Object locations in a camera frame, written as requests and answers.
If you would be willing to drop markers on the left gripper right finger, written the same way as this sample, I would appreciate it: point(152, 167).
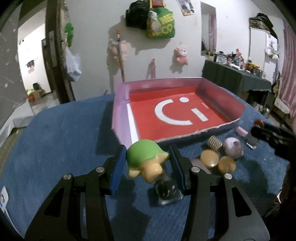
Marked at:
point(236, 217)

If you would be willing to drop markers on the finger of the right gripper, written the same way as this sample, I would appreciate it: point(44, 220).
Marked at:
point(276, 137)

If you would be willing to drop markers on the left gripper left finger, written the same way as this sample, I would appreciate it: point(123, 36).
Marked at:
point(59, 217)

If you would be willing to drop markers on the orange round cap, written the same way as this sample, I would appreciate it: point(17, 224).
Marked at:
point(209, 158)
point(226, 165)

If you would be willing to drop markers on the pink capped small bottle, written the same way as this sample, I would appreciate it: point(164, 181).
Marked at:
point(242, 132)

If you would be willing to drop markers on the gold ribbed cylinder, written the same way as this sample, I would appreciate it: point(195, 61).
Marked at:
point(214, 143)

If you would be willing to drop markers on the lilac round case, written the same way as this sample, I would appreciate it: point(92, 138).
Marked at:
point(233, 147)

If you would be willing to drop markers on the green yellow turtle toy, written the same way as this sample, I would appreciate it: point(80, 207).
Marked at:
point(145, 158)

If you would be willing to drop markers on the pink curtain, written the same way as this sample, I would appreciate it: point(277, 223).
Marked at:
point(287, 90)

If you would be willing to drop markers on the blue table cloth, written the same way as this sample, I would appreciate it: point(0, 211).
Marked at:
point(77, 137)

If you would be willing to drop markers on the dark green covered side table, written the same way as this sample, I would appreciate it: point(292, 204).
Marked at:
point(246, 85)

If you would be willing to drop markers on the pink red cardboard tray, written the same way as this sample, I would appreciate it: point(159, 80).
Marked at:
point(167, 110)

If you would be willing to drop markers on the white refrigerator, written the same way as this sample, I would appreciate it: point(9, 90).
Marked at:
point(267, 46)

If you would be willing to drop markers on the pink bear plush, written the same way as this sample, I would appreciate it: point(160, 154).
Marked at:
point(181, 55)

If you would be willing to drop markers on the blue plastic bag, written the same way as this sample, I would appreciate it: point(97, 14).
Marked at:
point(73, 64)

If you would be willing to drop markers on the green tote bag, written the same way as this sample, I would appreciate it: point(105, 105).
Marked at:
point(160, 24)

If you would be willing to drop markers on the orange striped stick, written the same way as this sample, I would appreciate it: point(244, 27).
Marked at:
point(120, 56)

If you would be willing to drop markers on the red box on bag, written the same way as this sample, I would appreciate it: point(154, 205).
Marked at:
point(156, 3)

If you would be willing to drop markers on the green plush on door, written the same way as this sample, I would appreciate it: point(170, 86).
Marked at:
point(69, 30)

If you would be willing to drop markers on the pink scissors on wall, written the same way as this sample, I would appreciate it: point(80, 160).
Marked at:
point(151, 70)

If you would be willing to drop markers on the wall mirror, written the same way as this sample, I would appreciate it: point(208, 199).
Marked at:
point(209, 29)

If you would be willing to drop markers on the pale pink plush on wall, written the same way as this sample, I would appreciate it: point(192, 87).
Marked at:
point(114, 49)

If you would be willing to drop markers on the photo poster on wall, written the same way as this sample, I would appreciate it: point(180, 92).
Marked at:
point(186, 7)

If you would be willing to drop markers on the black bag on wall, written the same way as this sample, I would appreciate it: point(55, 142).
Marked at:
point(137, 14)

